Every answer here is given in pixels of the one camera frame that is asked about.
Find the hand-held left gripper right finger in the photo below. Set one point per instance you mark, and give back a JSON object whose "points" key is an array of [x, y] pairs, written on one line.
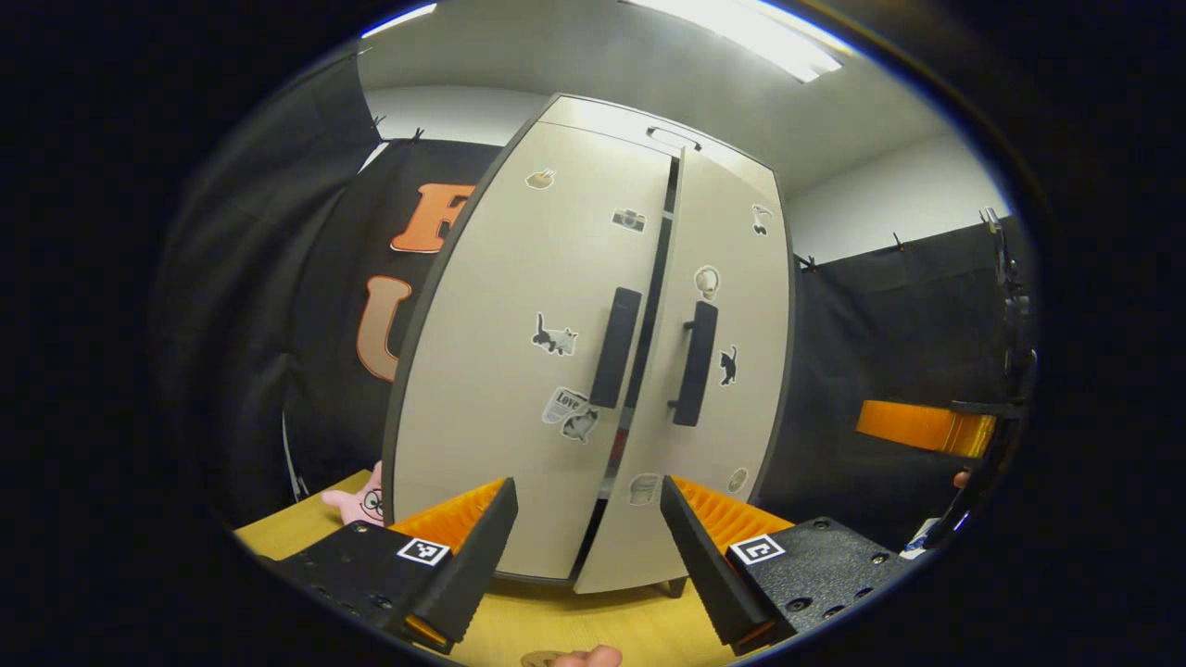
{"points": [[704, 574]]}

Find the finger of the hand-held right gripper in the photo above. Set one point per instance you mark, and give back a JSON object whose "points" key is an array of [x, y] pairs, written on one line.
{"points": [[917, 426]]}

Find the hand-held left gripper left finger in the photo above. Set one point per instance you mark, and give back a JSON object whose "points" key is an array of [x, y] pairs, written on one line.
{"points": [[477, 565]]}

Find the white cabinet door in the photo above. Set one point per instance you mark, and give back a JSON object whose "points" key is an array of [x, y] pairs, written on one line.
{"points": [[500, 278], [750, 306]]}

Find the pink plush toy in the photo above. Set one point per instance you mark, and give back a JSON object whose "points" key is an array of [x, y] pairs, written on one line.
{"points": [[357, 500]]}

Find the white cabinet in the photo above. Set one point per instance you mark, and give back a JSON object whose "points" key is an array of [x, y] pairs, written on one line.
{"points": [[659, 269]]}

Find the ceiling light panel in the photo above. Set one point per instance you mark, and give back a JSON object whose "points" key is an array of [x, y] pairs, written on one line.
{"points": [[741, 32], [398, 18]]}

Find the white cabinet drawer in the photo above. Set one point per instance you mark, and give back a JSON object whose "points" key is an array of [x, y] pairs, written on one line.
{"points": [[593, 116]]}

